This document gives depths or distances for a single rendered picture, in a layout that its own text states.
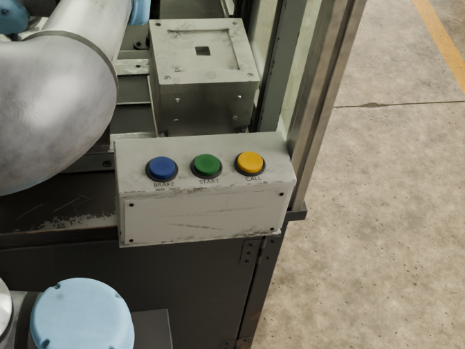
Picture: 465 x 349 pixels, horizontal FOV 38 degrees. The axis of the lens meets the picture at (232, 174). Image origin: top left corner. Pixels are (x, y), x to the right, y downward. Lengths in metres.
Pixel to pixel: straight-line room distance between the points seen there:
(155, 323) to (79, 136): 0.61
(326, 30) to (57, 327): 0.51
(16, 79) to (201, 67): 0.78
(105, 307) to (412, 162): 1.77
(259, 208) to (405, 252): 1.14
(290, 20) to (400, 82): 1.73
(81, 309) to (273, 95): 0.51
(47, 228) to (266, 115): 0.42
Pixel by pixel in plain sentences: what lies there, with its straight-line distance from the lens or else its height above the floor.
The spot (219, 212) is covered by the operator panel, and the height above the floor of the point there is 0.83.
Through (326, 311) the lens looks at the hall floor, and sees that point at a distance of 2.02.
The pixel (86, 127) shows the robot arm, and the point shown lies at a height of 1.33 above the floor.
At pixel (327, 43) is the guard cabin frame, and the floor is 1.13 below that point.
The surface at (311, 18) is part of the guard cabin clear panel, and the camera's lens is 1.07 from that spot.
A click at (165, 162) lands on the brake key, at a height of 0.91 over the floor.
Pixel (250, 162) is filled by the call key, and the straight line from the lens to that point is 1.08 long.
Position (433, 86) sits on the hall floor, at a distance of 2.80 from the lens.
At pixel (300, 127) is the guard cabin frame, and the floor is 0.97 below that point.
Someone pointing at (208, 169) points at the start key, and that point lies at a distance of 1.06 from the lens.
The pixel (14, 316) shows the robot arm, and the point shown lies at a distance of 0.85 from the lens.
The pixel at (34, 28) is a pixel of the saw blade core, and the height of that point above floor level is 0.95.
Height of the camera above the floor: 1.71
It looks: 49 degrees down
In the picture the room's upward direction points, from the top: 10 degrees clockwise
